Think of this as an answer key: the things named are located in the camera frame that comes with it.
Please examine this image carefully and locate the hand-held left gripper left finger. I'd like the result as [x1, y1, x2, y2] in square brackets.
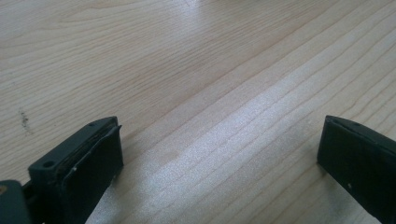
[27, 116, 124, 224]

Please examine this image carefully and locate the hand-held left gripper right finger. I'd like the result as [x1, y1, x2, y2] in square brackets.
[316, 115, 396, 224]

